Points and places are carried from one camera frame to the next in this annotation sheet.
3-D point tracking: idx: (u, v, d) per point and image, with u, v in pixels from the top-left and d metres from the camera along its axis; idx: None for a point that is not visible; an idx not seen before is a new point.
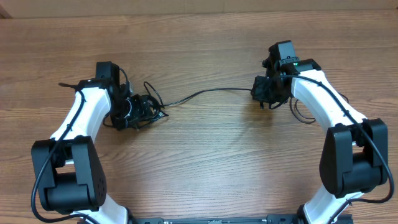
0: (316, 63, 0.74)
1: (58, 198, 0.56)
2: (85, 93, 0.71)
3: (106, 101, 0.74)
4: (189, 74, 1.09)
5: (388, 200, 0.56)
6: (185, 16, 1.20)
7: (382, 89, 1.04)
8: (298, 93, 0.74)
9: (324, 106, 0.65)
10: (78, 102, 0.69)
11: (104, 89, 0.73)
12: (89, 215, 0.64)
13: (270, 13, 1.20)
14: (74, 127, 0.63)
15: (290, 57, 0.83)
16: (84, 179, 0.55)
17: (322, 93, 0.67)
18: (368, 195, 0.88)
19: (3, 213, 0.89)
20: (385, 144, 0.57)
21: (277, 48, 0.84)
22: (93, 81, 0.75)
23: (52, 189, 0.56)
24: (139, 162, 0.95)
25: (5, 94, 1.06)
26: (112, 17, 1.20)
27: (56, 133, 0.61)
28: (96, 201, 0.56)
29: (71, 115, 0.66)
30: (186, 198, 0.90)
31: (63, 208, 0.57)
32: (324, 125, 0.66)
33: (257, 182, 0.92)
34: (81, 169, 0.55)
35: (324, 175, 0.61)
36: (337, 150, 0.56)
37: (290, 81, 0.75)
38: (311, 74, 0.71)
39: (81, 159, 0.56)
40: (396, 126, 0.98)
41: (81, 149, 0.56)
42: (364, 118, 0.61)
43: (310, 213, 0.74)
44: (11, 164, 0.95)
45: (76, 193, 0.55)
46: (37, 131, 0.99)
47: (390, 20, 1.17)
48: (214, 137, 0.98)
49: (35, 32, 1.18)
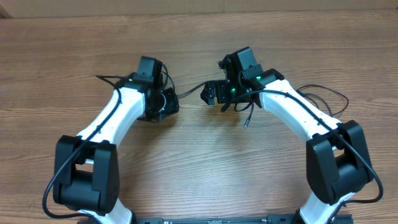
0: (279, 73, 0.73)
1: (71, 195, 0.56)
2: (123, 93, 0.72)
3: (140, 105, 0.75)
4: (190, 74, 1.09)
5: (380, 198, 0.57)
6: (185, 15, 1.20)
7: (382, 89, 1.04)
8: (268, 105, 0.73)
9: (298, 117, 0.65)
10: (115, 102, 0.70)
11: (141, 94, 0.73)
12: (95, 216, 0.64)
13: (270, 13, 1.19)
14: (102, 129, 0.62)
15: (251, 65, 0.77)
16: (99, 185, 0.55)
17: (290, 103, 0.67)
18: (367, 195, 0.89)
19: (3, 213, 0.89)
20: (362, 144, 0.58)
21: (237, 56, 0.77)
22: (134, 81, 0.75)
23: (66, 186, 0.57)
24: (140, 162, 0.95)
25: (5, 94, 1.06)
26: (112, 17, 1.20)
27: (84, 131, 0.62)
28: (105, 208, 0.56)
29: (104, 113, 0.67)
30: (186, 198, 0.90)
31: (73, 206, 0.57)
32: (302, 136, 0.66)
33: (257, 182, 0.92)
34: (99, 174, 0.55)
35: (313, 185, 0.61)
36: (320, 162, 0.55)
37: (258, 95, 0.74)
38: (276, 86, 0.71)
39: (101, 165, 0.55)
40: (396, 126, 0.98)
41: (104, 155, 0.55)
42: (337, 122, 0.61)
43: (308, 217, 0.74)
44: (11, 164, 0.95)
45: (88, 196, 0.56)
46: (38, 131, 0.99)
47: (390, 20, 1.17)
48: (214, 138, 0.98)
49: (35, 32, 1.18)
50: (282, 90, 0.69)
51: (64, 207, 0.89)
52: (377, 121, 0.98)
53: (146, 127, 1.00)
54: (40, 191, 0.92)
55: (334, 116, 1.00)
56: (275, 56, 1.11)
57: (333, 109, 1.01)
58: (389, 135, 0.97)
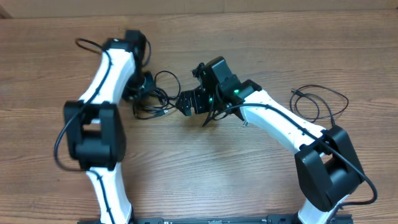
0: (255, 84, 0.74)
1: (85, 149, 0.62)
2: (111, 53, 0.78)
3: (130, 63, 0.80)
4: (189, 74, 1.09)
5: (374, 200, 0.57)
6: (185, 16, 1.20)
7: (382, 89, 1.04)
8: (251, 118, 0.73)
9: (282, 129, 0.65)
10: (106, 65, 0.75)
11: (129, 51, 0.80)
12: (104, 179, 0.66)
13: (270, 13, 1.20)
14: (101, 91, 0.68)
15: (227, 78, 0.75)
16: (107, 139, 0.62)
17: (272, 115, 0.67)
18: (367, 195, 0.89)
19: (3, 213, 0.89)
20: (349, 147, 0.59)
21: (212, 70, 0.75)
22: (119, 41, 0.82)
23: (79, 144, 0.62)
24: (139, 162, 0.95)
25: (5, 94, 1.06)
26: (112, 17, 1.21)
27: (84, 96, 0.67)
28: (115, 158, 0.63)
29: (99, 77, 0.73)
30: (186, 198, 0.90)
31: (87, 159, 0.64)
32: (289, 148, 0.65)
33: (258, 182, 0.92)
34: (106, 131, 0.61)
35: (308, 194, 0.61)
36: (311, 172, 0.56)
37: (239, 109, 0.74)
38: (255, 98, 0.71)
39: (107, 122, 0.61)
40: (396, 126, 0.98)
41: (107, 114, 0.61)
42: (323, 129, 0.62)
43: (306, 219, 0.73)
44: (12, 164, 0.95)
45: (100, 149, 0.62)
46: (38, 131, 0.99)
47: (390, 20, 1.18)
48: (213, 138, 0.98)
49: (35, 31, 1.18)
50: (262, 102, 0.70)
51: (64, 207, 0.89)
52: (377, 121, 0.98)
53: (140, 131, 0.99)
54: (39, 191, 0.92)
55: (334, 116, 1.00)
56: (276, 56, 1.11)
57: (333, 109, 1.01)
58: (388, 135, 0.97)
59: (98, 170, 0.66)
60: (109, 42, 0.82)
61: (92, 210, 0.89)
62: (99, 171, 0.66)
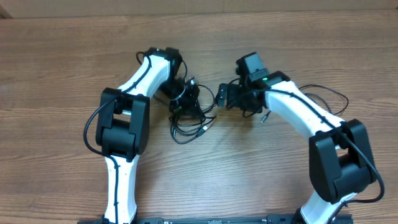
0: (285, 75, 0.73)
1: (112, 135, 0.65)
2: (152, 60, 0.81)
3: (166, 71, 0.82)
4: (190, 74, 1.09)
5: (380, 198, 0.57)
6: (185, 16, 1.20)
7: (382, 89, 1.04)
8: (274, 106, 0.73)
9: (302, 116, 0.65)
10: (145, 67, 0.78)
11: (166, 60, 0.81)
12: (120, 168, 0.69)
13: (270, 13, 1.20)
14: (138, 86, 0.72)
15: (258, 70, 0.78)
16: (134, 129, 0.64)
17: (294, 102, 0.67)
18: (367, 195, 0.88)
19: (3, 213, 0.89)
20: (365, 143, 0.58)
21: (244, 61, 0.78)
22: (161, 51, 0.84)
23: (107, 129, 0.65)
24: (140, 162, 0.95)
25: (5, 94, 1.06)
26: (112, 17, 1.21)
27: (122, 86, 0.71)
28: (138, 150, 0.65)
29: (137, 75, 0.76)
30: (186, 198, 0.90)
31: (111, 146, 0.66)
32: (306, 135, 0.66)
33: (257, 182, 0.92)
34: (134, 122, 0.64)
35: (316, 183, 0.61)
36: (322, 157, 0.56)
37: (263, 96, 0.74)
38: (282, 86, 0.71)
39: (138, 112, 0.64)
40: (396, 126, 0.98)
41: (140, 105, 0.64)
42: (341, 121, 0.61)
43: (308, 216, 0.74)
44: (11, 164, 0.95)
45: (125, 137, 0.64)
46: (38, 131, 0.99)
47: (390, 20, 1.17)
48: (214, 138, 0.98)
49: (35, 32, 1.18)
50: (287, 91, 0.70)
51: (63, 207, 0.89)
52: (377, 121, 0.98)
53: None
54: (39, 191, 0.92)
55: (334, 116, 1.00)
56: (275, 56, 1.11)
57: (333, 108, 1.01)
58: (389, 135, 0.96)
59: (117, 158, 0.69)
60: (152, 50, 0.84)
61: (92, 210, 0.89)
62: (118, 160, 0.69)
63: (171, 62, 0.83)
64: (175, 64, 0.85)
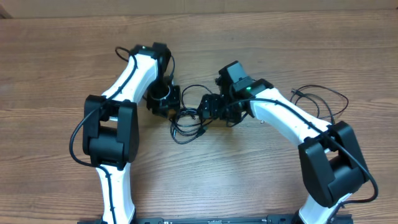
0: (268, 83, 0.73)
1: (99, 145, 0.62)
2: (137, 58, 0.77)
3: (153, 70, 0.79)
4: (190, 74, 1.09)
5: (375, 198, 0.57)
6: (185, 16, 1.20)
7: (382, 89, 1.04)
8: (260, 114, 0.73)
9: (289, 122, 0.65)
10: (130, 68, 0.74)
11: (154, 59, 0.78)
12: (112, 177, 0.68)
13: (271, 12, 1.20)
14: (124, 90, 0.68)
15: (241, 78, 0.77)
16: (122, 139, 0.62)
17: (280, 110, 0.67)
18: (366, 195, 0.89)
19: (3, 213, 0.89)
20: (354, 145, 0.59)
21: (227, 71, 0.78)
22: (147, 48, 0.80)
23: (94, 139, 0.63)
24: (140, 162, 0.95)
25: (5, 94, 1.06)
26: (112, 17, 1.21)
27: (106, 92, 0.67)
28: (127, 158, 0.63)
29: (122, 79, 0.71)
30: (186, 198, 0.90)
31: (99, 155, 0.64)
32: (295, 142, 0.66)
33: (258, 182, 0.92)
34: (122, 130, 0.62)
35: (310, 189, 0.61)
36: (313, 164, 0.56)
37: (249, 105, 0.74)
38: (267, 94, 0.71)
39: (125, 121, 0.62)
40: (396, 126, 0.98)
41: (127, 112, 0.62)
42: (328, 124, 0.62)
43: (306, 218, 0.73)
44: (12, 164, 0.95)
45: (112, 147, 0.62)
46: (38, 131, 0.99)
47: (390, 20, 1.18)
48: (214, 138, 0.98)
49: (35, 31, 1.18)
50: (272, 98, 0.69)
51: (64, 207, 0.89)
52: (377, 121, 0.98)
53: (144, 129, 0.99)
54: (39, 191, 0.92)
55: (334, 116, 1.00)
56: (275, 56, 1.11)
57: (333, 109, 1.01)
58: (389, 135, 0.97)
59: (107, 167, 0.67)
60: (137, 48, 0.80)
61: (92, 210, 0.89)
62: (109, 169, 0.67)
63: (159, 58, 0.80)
64: (163, 61, 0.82)
